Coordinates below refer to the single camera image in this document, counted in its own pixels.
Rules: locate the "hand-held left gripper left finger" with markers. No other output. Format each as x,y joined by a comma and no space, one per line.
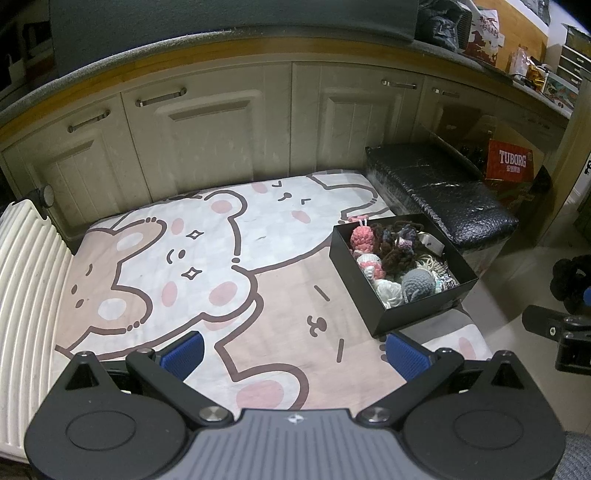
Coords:
184,354

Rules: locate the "cartoon bear printed blanket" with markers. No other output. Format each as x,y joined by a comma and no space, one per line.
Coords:
277,300

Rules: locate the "white ribbed board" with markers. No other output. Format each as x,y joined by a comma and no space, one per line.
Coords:
27,300

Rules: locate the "cream cabinet door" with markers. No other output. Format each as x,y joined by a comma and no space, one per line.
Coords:
429,110
78,175
207,138
355,124

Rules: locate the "dark brown purple yarn doll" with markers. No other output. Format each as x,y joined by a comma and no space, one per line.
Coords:
397,256

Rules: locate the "white plastic drawer unit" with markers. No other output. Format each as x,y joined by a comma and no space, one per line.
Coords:
575,55

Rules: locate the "black padded jacket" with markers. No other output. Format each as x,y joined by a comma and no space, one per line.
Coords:
438,23

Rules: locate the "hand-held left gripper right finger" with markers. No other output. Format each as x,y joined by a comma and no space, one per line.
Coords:
406,356

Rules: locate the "orange snack packet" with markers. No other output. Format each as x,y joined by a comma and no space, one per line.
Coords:
538,76

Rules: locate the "grey ribbed appliance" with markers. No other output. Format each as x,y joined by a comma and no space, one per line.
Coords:
464,27

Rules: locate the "round black knob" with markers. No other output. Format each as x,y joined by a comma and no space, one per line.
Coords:
44,196

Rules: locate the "white yarn flower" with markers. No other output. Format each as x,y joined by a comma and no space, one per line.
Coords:
388,290

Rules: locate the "red carton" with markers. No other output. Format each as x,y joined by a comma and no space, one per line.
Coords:
510,161

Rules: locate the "white box with red print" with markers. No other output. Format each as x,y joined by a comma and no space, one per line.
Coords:
482,39

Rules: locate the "black fuzzy cloth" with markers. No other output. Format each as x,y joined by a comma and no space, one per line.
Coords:
570,281

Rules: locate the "green printed box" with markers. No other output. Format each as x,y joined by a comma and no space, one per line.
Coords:
561,92

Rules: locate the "black wrapped bench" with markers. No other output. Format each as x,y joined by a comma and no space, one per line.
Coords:
438,184

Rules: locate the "brown cardboard box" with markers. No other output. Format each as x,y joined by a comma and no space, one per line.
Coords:
466,127

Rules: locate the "pink crochet doll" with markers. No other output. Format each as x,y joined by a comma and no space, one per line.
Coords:
362,237

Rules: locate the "tan cardboard sheet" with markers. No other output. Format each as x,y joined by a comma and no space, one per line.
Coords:
526,32

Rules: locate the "grey crochet toy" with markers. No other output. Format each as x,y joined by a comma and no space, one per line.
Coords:
418,284

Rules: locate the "black cardboard box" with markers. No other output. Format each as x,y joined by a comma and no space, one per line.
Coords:
360,295

